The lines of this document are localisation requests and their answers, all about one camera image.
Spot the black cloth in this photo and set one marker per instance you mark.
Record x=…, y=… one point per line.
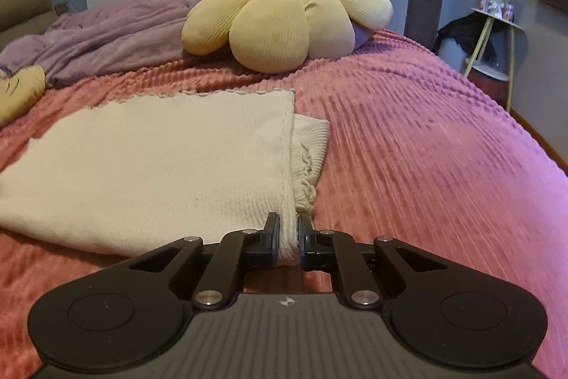
x=461, y=32

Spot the pink ribbed bedspread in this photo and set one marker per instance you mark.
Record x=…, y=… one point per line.
x=421, y=161

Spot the yellow face plush pillow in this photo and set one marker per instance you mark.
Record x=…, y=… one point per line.
x=20, y=92

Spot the yellow-legged side table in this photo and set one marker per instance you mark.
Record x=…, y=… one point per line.
x=484, y=33

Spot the yellow flower plush pillow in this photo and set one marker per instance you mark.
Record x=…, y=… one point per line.
x=275, y=19

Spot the olive green sofa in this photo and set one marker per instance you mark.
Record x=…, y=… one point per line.
x=26, y=1

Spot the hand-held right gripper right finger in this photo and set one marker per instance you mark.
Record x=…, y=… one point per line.
x=303, y=241

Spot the purple fleece blanket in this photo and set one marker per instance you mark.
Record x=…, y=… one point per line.
x=111, y=32

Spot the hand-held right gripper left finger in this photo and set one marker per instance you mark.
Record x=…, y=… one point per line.
x=273, y=241

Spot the white ribbed knit sweater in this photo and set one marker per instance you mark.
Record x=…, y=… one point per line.
x=155, y=166

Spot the pink can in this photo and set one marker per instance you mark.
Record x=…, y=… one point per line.
x=510, y=11
x=485, y=4

